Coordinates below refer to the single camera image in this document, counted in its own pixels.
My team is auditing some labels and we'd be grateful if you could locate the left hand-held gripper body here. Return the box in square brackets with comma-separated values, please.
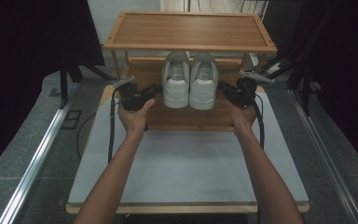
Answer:
[113, 76, 157, 113]

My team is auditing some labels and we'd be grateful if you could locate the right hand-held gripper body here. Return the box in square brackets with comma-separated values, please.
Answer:
[227, 70, 276, 109]

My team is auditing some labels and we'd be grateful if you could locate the white sneaker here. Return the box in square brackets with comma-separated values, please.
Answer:
[161, 50, 191, 109]
[188, 51, 220, 111]

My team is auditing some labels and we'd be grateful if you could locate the wooden three-tier shoe rack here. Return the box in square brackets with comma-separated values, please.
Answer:
[103, 10, 278, 133]

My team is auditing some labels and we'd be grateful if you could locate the person's left hand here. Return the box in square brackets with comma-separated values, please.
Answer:
[117, 98, 157, 138]

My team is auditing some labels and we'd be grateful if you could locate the person's right hand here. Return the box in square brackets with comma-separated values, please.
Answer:
[229, 101, 258, 137]

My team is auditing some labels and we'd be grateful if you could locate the white power strip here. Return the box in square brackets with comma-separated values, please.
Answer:
[250, 53, 282, 76]

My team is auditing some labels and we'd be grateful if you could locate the black metal stand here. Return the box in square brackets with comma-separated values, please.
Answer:
[254, 50, 322, 117]
[59, 62, 117, 110]

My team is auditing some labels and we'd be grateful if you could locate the black floor socket plate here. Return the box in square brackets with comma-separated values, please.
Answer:
[61, 109, 83, 131]

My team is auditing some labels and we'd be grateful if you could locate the black curtain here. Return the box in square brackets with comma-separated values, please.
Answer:
[0, 0, 106, 182]
[260, 0, 358, 179]

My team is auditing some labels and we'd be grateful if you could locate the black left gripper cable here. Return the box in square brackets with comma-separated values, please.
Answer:
[107, 88, 123, 164]

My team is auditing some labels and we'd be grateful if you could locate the thin black floor cable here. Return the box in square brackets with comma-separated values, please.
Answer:
[76, 113, 97, 161]

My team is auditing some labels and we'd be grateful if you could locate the metal floor rail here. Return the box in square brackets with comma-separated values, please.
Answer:
[0, 83, 81, 224]
[288, 88, 358, 224]

